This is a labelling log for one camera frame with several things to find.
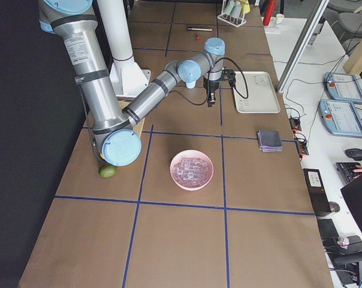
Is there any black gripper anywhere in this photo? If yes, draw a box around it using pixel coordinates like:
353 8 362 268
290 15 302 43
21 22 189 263
203 68 236 107

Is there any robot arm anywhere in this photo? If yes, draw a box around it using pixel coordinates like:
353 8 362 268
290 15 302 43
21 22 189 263
38 1 225 166

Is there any light blue plastic cup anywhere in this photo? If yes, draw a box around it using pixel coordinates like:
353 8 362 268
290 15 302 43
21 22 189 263
186 81 196 89

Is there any pink bowl of ice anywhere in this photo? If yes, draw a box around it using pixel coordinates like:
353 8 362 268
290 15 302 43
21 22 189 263
170 149 214 191

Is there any grey cup on rack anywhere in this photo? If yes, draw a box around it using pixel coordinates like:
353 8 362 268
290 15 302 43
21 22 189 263
230 1 242 19

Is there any mint green cup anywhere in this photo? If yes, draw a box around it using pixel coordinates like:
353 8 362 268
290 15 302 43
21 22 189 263
222 0 235 15

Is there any yellow cup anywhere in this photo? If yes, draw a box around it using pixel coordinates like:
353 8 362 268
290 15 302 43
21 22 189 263
240 0 251 15

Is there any cream bear serving tray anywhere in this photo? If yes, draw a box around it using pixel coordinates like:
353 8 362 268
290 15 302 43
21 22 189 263
233 71 280 114

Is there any grey folded cloth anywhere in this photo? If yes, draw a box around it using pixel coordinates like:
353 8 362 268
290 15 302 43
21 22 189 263
257 130 283 152

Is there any steel muddler black tip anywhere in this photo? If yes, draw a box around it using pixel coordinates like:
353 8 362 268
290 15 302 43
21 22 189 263
187 27 213 32

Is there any wooden cutting board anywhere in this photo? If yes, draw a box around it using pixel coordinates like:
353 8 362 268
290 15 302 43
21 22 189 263
118 100 145 137

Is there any green avocado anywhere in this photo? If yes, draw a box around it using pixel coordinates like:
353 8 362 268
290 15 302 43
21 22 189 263
98 164 117 178

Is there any near teach pendant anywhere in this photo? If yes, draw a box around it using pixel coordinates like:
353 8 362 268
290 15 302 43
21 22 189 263
319 100 362 138

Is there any teach pendant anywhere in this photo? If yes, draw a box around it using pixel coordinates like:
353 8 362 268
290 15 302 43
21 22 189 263
319 100 362 138
324 72 362 104

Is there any far teach pendant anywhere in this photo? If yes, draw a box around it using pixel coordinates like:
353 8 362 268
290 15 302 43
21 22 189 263
324 72 362 104

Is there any black keyboard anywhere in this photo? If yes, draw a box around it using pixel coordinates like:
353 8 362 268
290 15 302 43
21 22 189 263
336 162 362 184

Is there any black computer mouse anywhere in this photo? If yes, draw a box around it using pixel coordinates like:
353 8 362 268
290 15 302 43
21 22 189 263
344 148 362 161

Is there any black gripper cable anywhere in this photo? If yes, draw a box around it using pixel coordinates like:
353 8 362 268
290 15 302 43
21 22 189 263
171 56 250 106

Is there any white wire cup rack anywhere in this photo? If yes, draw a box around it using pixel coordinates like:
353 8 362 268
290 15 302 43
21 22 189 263
217 0 250 28

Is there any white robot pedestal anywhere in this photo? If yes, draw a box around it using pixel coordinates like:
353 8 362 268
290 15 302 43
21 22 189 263
97 0 150 99

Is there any aluminium frame post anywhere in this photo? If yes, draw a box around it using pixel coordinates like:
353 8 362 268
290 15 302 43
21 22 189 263
276 0 329 93

